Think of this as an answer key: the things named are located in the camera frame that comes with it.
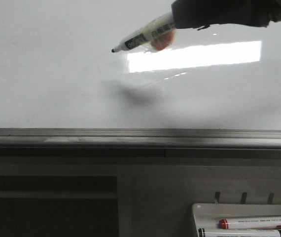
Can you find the white whiteboard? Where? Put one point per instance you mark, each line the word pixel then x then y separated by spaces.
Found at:
pixel 57 70

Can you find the white black whiteboard marker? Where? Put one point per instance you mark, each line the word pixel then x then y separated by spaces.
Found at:
pixel 148 33

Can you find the grey aluminium whiteboard ledge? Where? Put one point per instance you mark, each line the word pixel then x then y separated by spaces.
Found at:
pixel 67 141

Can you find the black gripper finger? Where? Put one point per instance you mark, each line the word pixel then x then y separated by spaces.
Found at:
pixel 201 14

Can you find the white marker tray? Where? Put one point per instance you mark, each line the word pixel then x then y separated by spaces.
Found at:
pixel 207 215

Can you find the red capped whiteboard marker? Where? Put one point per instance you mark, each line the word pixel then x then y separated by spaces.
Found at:
pixel 264 222

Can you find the red round magnet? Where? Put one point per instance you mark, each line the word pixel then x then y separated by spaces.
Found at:
pixel 162 42

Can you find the black capped whiteboard marker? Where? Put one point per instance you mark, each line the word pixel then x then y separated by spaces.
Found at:
pixel 202 232

